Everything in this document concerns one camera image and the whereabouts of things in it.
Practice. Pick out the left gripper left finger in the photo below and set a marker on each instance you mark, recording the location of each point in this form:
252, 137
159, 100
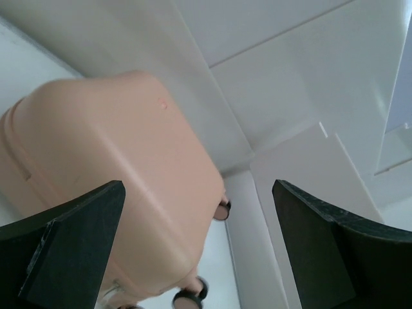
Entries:
57, 258

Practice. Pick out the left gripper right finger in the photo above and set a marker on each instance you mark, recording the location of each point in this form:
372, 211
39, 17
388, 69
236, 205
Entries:
340, 259

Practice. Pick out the pink hard-shell suitcase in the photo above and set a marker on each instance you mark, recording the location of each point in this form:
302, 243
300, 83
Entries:
70, 136

